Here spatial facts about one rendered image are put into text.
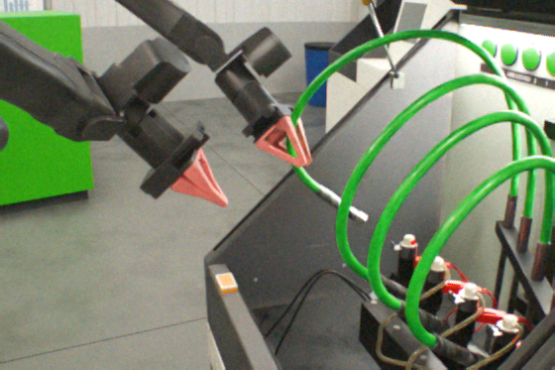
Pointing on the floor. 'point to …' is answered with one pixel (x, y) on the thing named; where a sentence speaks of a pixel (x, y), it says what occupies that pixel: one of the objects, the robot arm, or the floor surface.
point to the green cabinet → (16, 150)
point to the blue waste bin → (318, 51)
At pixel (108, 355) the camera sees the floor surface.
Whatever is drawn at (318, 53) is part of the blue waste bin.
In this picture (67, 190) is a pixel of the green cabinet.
